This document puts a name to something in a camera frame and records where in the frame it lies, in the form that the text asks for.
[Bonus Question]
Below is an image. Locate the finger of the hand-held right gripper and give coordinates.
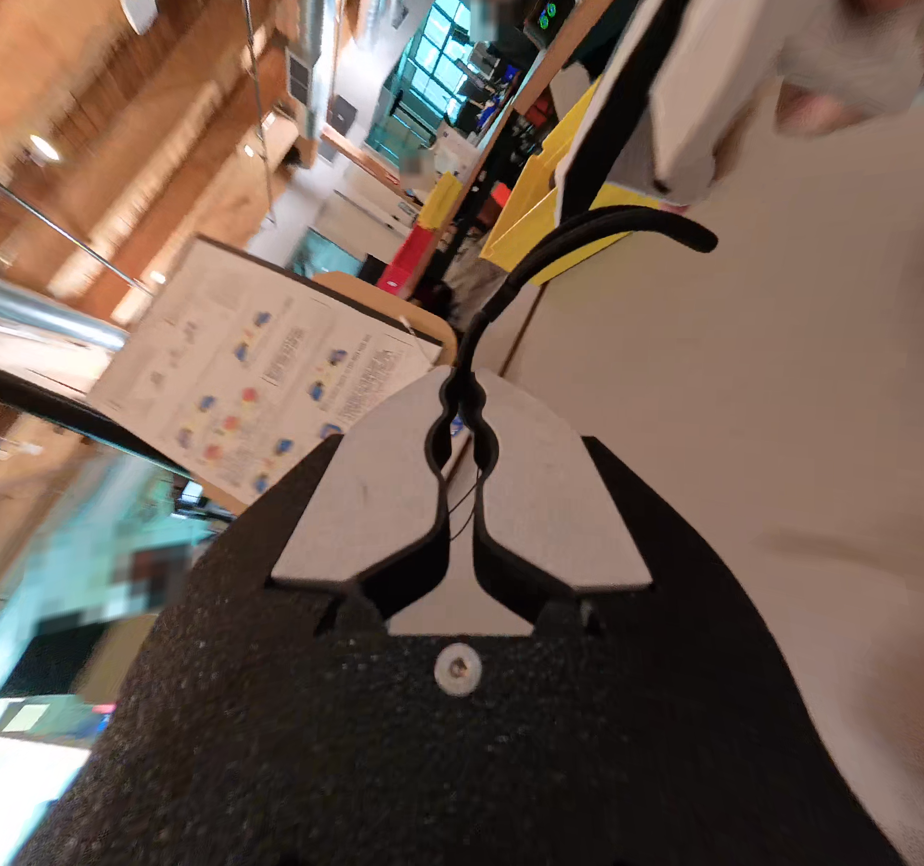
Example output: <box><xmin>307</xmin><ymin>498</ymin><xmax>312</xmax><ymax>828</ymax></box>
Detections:
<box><xmin>555</xmin><ymin>0</ymin><xmax>691</xmax><ymax>225</ymax></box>
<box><xmin>650</xmin><ymin>0</ymin><xmax>867</xmax><ymax>207</ymax></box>

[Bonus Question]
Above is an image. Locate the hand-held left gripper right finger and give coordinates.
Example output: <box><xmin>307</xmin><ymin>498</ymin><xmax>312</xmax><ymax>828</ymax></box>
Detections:
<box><xmin>474</xmin><ymin>371</ymin><xmax>654</xmax><ymax>622</ymax></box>

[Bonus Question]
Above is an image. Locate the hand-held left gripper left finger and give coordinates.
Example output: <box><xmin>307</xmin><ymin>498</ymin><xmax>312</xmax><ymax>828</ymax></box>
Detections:
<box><xmin>272</xmin><ymin>369</ymin><xmax>451</xmax><ymax>614</ymax></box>

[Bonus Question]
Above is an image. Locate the black cord with tag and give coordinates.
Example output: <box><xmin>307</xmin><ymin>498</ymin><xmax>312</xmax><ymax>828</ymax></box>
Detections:
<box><xmin>441</xmin><ymin>207</ymin><xmax>719</xmax><ymax>538</ymax></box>

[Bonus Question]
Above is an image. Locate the yellow plastic bin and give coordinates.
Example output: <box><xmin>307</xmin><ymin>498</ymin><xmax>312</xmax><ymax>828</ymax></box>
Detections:
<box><xmin>418</xmin><ymin>171</ymin><xmax>466</xmax><ymax>233</ymax></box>
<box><xmin>481</xmin><ymin>80</ymin><xmax>668</xmax><ymax>287</ymax></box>

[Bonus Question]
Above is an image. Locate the person's right hand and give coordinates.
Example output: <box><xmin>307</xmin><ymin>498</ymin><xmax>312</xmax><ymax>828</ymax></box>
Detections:
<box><xmin>774</xmin><ymin>0</ymin><xmax>924</xmax><ymax>140</ymax></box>

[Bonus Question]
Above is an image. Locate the black clock with green display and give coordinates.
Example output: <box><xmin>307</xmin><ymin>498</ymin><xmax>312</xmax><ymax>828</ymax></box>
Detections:
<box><xmin>523</xmin><ymin>0</ymin><xmax>573</xmax><ymax>41</ymax></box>

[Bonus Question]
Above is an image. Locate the instruction sheet board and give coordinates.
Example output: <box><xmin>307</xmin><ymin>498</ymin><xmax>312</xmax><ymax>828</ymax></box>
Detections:
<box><xmin>87</xmin><ymin>236</ymin><xmax>459</xmax><ymax>509</ymax></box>

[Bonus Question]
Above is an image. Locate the red plastic bin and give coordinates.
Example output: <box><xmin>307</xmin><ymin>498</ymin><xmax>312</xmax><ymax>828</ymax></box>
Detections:
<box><xmin>379</xmin><ymin>224</ymin><xmax>443</xmax><ymax>298</ymax></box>

